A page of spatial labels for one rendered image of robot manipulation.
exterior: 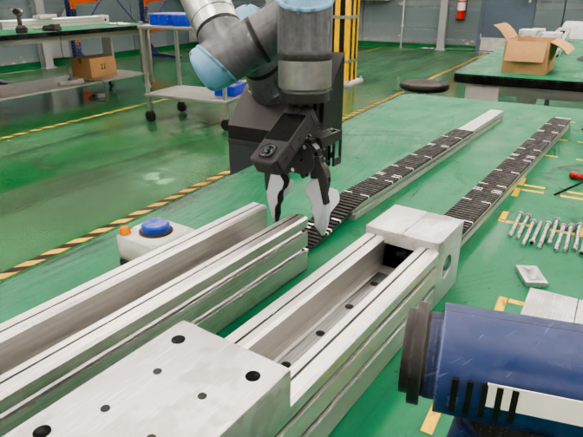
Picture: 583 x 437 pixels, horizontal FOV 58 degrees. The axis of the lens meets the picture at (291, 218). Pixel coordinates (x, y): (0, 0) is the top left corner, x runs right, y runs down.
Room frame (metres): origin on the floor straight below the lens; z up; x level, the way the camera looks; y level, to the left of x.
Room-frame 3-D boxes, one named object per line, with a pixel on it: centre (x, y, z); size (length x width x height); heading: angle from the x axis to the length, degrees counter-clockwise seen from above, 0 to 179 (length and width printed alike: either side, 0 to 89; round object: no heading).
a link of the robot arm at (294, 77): (0.77, -0.02, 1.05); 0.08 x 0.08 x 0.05
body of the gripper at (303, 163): (0.77, -0.02, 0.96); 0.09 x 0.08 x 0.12; 145
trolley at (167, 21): (5.06, 0.81, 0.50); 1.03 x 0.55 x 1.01; 65
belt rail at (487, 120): (1.27, -0.37, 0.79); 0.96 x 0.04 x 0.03; 145
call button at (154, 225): (0.69, 0.19, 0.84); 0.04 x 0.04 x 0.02
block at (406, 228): (0.65, -0.15, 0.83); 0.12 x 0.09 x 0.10; 55
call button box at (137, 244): (0.68, 0.19, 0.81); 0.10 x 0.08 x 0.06; 55
